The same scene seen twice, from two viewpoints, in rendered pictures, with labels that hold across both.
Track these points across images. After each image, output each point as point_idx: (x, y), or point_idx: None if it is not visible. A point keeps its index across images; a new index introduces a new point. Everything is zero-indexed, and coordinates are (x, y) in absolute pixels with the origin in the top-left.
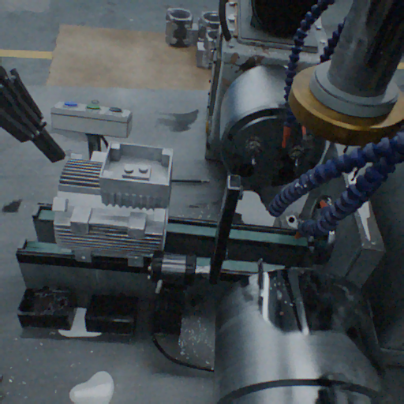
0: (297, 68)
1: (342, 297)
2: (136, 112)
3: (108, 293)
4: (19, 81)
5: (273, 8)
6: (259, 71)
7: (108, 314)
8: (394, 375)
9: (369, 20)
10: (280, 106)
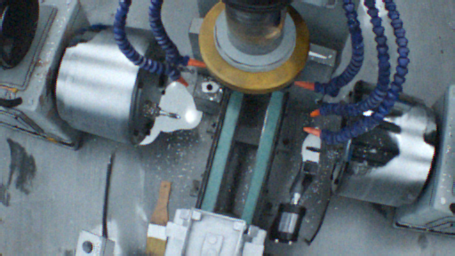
0: (67, 33)
1: (378, 106)
2: (6, 208)
3: None
4: None
5: (18, 45)
6: (73, 78)
7: None
8: (344, 56)
9: (275, 24)
10: (139, 73)
